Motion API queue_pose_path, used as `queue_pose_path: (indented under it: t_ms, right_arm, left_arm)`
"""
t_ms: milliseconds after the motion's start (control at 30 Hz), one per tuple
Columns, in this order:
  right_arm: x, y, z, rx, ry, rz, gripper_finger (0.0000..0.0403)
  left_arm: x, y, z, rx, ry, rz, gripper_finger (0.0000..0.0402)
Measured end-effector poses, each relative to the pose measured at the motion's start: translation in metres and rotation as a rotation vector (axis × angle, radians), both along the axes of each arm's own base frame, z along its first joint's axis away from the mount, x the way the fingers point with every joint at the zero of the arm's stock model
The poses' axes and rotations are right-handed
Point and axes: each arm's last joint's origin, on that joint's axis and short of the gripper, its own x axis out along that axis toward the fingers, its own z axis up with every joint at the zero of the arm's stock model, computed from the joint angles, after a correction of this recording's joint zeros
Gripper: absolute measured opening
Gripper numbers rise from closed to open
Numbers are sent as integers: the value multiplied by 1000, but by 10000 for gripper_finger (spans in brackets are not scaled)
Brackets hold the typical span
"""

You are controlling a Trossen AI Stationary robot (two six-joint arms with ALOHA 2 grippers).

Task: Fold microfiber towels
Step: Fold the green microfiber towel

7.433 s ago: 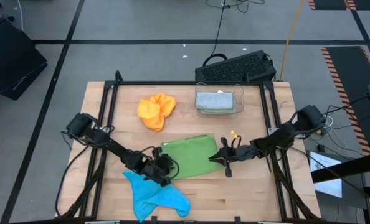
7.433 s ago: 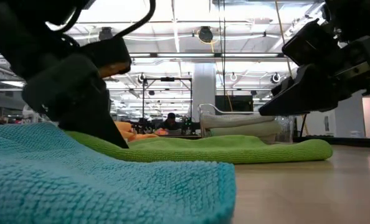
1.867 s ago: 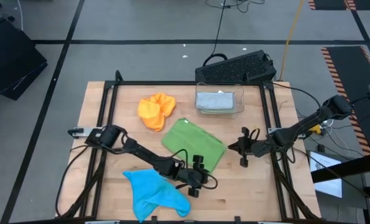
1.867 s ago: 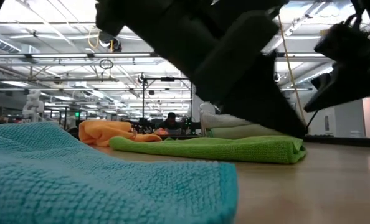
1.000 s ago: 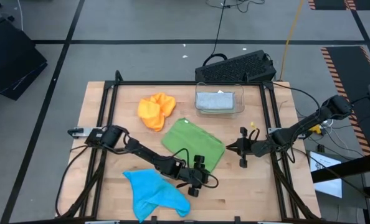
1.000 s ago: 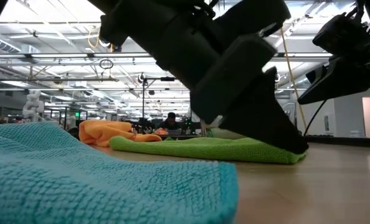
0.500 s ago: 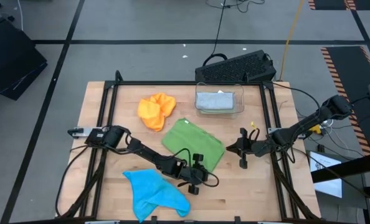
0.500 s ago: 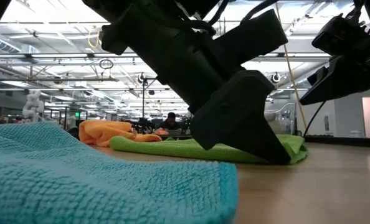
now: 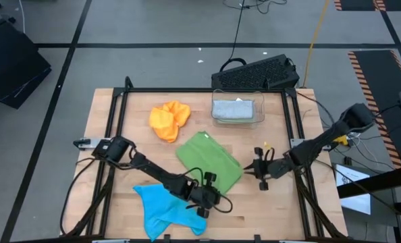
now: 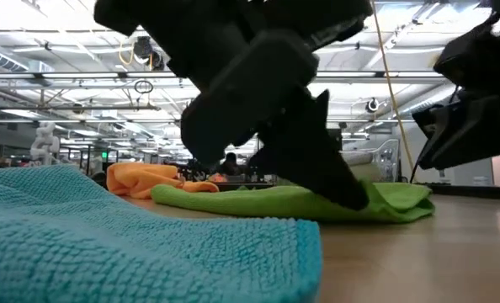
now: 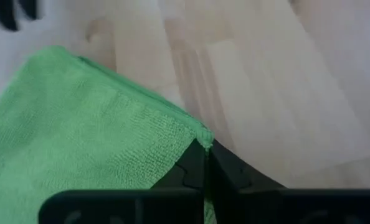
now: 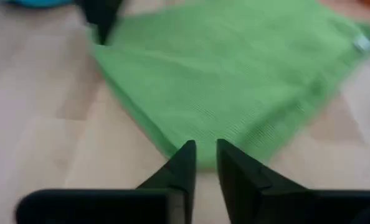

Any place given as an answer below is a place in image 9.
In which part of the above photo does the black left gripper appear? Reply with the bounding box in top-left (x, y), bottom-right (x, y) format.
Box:
top-left (186, 171), bottom-right (222, 219)

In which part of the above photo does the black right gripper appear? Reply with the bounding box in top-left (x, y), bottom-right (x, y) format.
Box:
top-left (243, 147), bottom-right (294, 192)

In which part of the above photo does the bright green microfiber towel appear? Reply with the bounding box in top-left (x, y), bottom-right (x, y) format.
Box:
top-left (176, 130), bottom-right (244, 196)

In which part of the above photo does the turquoise microfiber towel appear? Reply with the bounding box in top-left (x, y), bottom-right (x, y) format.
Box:
top-left (132, 184), bottom-right (207, 242)

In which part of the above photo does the grey waffle-weave towel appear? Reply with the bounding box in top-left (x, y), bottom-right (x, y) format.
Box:
top-left (212, 99), bottom-right (255, 121)

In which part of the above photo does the orange microfiber towel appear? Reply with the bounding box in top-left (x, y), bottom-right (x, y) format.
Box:
top-left (149, 100), bottom-right (192, 144)

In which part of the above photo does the clear plastic bin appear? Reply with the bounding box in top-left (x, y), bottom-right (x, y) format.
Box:
top-left (211, 88), bottom-right (266, 129)

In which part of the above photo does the black perforated computer case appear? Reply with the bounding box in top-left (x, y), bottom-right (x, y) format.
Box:
top-left (211, 53), bottom-right (301, 90)

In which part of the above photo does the white paper sheet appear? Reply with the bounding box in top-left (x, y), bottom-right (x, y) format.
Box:
top-left (335, 163), bottom-right (372, 216)

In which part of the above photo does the black metal beam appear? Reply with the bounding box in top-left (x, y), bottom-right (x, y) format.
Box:
top-left (337, 164), bottom-right (401, 200)

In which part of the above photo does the black hazard-striped floor mat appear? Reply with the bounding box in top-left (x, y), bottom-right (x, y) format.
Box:
top-left (333, 0), bottom-right (401, 11)
top-left (348, 49), bottom-right (401, 169)

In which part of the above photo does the black equipment case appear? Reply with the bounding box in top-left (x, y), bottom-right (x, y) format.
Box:
top-left (0, 18), bottom-right (52, 109)

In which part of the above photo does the black left camera cable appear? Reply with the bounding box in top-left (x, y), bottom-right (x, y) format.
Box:
top-left (183, 167), bottom-right (234, 214)

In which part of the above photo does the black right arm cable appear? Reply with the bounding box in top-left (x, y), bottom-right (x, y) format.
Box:
top-left (296, 91), bottom-right (336, 124)

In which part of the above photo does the yellow cable plug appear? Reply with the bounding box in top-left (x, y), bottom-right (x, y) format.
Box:
top-left (333, 134), bottom-right (350, 146)

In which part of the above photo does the black aluminium table frame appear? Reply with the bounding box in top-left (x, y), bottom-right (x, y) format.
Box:
top-left (60, 76), bottom-right (348, 239)

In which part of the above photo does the black floor cable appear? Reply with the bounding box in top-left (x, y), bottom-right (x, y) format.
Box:
top-left (60, 157), bottom-right (99, 236)

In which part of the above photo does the black hanging cable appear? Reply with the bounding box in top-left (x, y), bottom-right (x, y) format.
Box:
top-left (220, 0), bottom-right (248, 72)

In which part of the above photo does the yellow hanging cable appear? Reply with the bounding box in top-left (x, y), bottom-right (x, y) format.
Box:
top-left (302, 0), bottom-right (332, 88)

